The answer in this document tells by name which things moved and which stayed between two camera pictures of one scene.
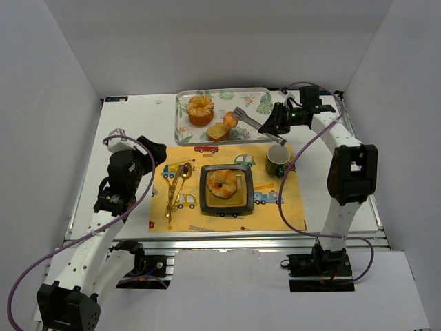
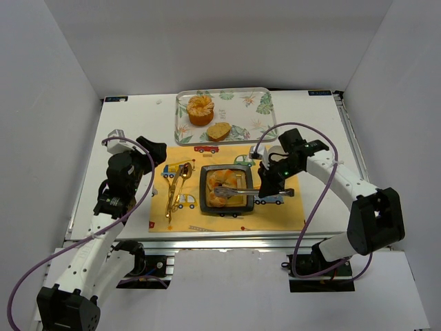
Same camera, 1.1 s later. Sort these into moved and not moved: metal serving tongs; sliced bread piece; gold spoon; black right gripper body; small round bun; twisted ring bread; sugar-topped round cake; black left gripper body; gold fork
Moved: metal serving tongs; small round bun; black right gripper body
Not moved: black left gripper body; sliced bread piece; gold fork; gold spoon; sugar-topped round cake; twisted ring bread
